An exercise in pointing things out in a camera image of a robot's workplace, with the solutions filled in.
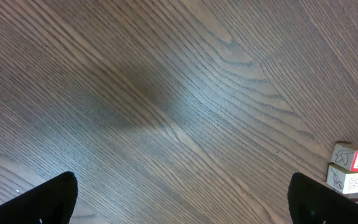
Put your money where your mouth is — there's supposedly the red I wooden block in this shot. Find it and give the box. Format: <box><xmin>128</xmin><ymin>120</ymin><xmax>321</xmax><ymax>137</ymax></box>
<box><xmin>331</xmin><ymin>142</ymin><xmax>358</xmax><ymax>172</ymax></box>

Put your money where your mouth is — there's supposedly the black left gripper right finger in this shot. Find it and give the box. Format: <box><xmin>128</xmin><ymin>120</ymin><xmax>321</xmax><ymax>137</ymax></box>
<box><xmin>287</xmin><ymin>172</ymin><xmax>358</xmax><ymax>224</ymax></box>

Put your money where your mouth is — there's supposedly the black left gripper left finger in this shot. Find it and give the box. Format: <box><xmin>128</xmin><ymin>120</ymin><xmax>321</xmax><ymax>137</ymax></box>
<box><xmin>0</xmin><ymin>172</ymin><xmax>78</xmax><ymax>224</ymax></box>

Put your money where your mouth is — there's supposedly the green C wooden block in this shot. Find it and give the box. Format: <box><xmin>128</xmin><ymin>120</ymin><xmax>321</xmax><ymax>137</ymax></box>
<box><xmin>326</xmin><ymin>164</ymin><xmax>358</xmax><ymax>194</ymax></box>

